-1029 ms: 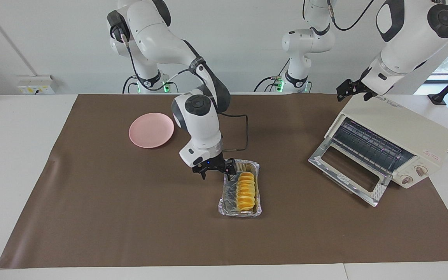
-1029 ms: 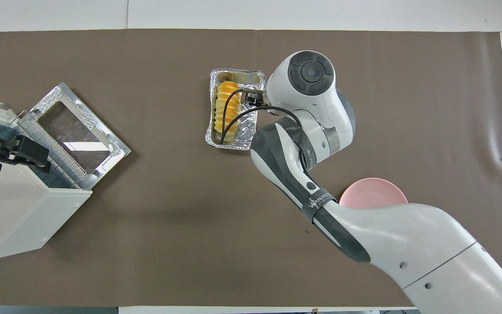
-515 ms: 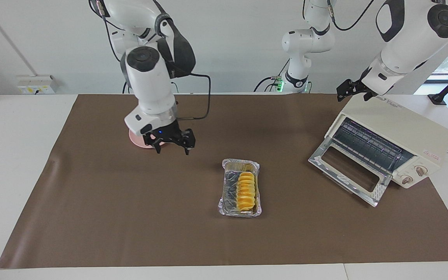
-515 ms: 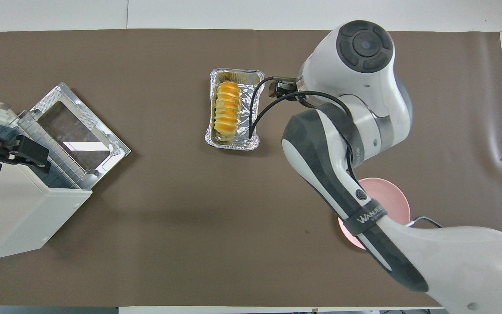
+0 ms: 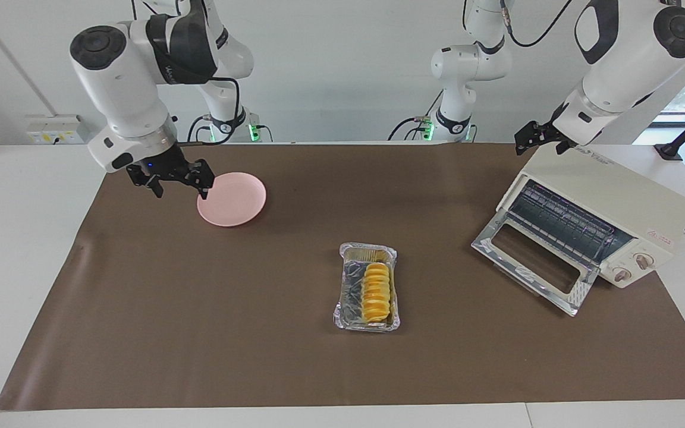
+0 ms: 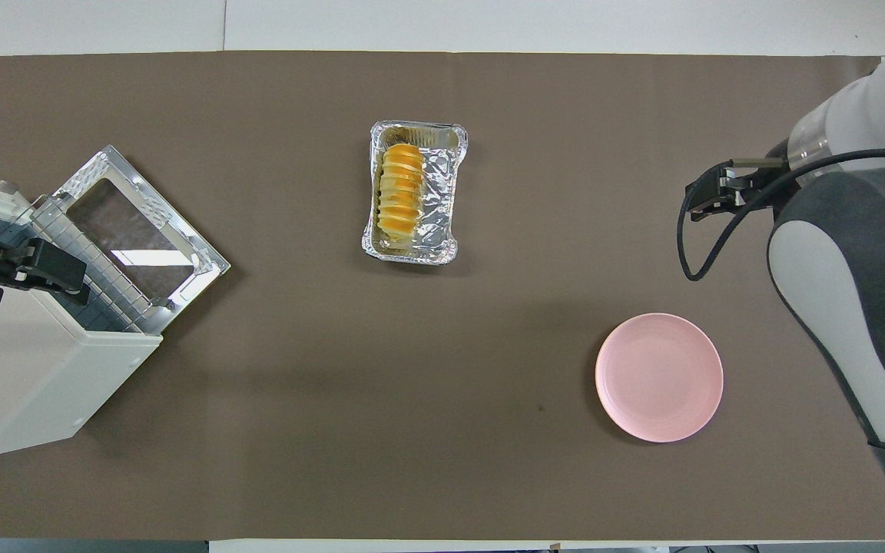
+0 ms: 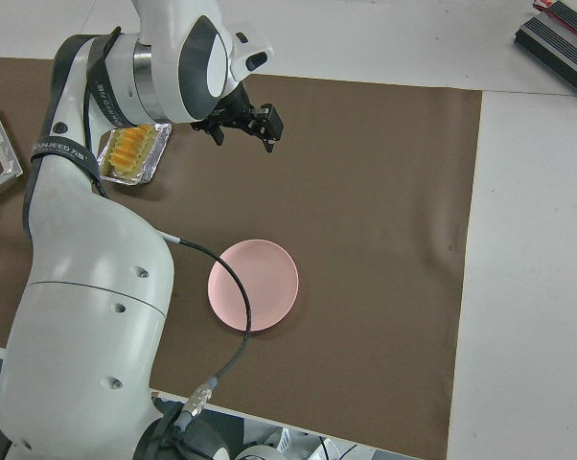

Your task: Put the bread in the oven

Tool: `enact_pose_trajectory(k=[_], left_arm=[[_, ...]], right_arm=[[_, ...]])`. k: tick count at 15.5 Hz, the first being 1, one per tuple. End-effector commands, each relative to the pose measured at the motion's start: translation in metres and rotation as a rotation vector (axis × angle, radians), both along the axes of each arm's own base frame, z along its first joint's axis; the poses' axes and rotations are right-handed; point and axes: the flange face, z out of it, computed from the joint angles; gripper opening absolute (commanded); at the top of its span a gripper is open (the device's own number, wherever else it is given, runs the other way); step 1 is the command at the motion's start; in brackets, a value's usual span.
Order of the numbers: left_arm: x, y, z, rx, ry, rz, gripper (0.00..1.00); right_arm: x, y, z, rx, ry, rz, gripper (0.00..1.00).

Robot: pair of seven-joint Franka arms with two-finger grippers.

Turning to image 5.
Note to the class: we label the white wall socket box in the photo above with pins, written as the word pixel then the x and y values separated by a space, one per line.
pixel 57 131

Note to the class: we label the larger oven control knob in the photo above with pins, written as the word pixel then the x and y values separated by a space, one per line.
pixel 643 260

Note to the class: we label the cream toaster oven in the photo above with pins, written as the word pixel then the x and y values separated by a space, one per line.
pixel 622 190

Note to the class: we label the yellow sliced bread loaf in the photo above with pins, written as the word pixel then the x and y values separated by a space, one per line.
pixel 376 294

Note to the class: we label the smaller oven control knob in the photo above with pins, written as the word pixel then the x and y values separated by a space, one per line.
pixel 621 274

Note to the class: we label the glass oven door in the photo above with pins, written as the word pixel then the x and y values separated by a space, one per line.
pixel 485 244

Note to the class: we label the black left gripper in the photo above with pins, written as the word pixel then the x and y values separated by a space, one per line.
pixel 537 133

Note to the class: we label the brown table mat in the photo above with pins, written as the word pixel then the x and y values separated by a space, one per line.
pixel 229 333

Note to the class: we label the pink round plate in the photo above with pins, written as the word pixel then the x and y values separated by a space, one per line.
pixel 235 202

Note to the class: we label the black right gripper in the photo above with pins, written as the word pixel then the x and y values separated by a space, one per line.
pixel 167 166

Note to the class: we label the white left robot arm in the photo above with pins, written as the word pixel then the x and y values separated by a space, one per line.
pixel 622 59

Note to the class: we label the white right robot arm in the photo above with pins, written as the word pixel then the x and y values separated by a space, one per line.
pixel 122 77

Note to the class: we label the aluminium foil tray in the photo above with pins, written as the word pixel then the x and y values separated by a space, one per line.
pixel 349 291

